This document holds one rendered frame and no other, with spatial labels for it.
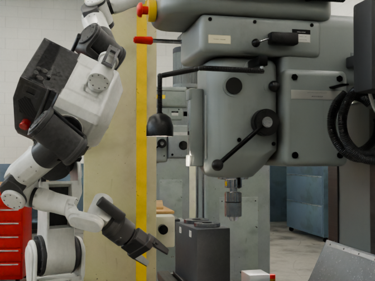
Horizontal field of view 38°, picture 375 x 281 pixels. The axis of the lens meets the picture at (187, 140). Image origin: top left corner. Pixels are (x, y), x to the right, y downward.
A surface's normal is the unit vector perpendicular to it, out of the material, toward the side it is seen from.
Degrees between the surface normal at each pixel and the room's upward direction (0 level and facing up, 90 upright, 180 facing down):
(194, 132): 90
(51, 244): 80
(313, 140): 90
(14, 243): 90
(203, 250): 90
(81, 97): 57
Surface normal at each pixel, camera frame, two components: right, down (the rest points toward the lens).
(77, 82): 0.44, -0.56
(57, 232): 0.52, 0.05
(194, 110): 0.23, -0.03
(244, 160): 0.21, 0.44
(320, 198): -0.97, 0.00
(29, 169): -0.19, 0.62
